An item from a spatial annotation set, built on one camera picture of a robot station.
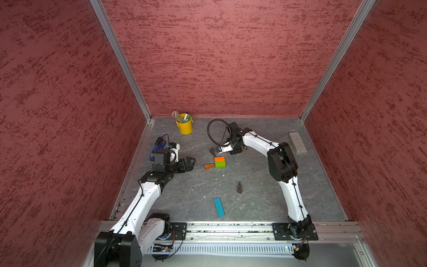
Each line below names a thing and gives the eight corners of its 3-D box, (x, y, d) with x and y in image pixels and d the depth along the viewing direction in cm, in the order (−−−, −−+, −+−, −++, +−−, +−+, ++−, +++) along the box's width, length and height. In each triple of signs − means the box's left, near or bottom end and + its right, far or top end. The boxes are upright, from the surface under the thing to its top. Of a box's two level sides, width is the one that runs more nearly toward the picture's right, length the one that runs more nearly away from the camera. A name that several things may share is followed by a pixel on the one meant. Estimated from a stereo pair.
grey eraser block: (297, 153, 104) (299, 150, 102) (288, 134, 114) (290, 132, 111) (305, 152, 104) (307, 149, 102) (296, 134, 114) (297, 131, 112)
